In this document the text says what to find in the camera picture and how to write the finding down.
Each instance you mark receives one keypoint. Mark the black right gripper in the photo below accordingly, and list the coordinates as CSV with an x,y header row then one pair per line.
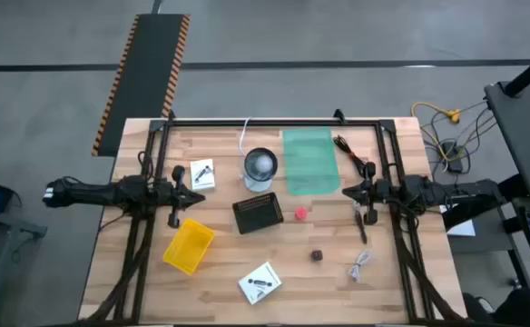
x,y
378,191

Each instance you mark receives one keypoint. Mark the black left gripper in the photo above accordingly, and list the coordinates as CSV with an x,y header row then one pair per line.
x,y
172,197

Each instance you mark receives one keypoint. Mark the small white printed box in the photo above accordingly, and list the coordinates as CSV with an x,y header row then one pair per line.
x,y
206,181

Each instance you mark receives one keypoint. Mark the red cube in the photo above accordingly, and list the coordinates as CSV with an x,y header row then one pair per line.
x,y
301,213

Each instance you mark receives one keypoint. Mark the dark brown cube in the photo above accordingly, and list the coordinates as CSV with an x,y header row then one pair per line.
x,y
317,255

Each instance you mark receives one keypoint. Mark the large white printed box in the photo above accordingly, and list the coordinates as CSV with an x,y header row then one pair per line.
x,y
269,277

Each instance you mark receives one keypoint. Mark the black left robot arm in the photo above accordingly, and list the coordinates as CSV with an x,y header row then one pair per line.
x,y
88,194

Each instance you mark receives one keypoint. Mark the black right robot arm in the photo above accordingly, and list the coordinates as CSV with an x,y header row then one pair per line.
x,y
451,193

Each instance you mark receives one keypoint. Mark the translucent green plastic bin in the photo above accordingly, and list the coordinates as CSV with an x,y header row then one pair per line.
x,y
310,159

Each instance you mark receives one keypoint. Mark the yellow plastic basket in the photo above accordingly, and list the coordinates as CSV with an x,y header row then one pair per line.
x,y
188,247

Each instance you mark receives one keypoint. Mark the black plastic basket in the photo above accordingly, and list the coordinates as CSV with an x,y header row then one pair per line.
x,y
258,213

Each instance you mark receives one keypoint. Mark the grey desk fan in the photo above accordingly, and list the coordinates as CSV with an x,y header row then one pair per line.
x,y
260,165

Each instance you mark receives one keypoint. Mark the black power adapter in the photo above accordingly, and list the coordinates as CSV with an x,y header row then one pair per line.
x,y
453,163

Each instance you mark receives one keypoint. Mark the white paper sheet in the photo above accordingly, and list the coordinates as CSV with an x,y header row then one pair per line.
x,y
462,229

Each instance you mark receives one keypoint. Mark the black hazard-striped floor mat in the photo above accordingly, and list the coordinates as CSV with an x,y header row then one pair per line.
x,y
147,68

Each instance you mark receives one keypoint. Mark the dark grey desk top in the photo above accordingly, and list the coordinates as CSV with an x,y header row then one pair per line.
x,y
528,136

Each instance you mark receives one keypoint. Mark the grey metal stand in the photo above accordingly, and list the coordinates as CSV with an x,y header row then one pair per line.
x,y
2,227

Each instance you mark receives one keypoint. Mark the person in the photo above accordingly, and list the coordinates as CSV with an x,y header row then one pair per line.
x,y
523,309

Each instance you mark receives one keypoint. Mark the black aluminium table frame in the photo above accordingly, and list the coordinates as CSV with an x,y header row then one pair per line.
x,y
269,122

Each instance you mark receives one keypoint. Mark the black desk frame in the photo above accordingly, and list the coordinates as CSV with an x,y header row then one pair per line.
x,y
478,211

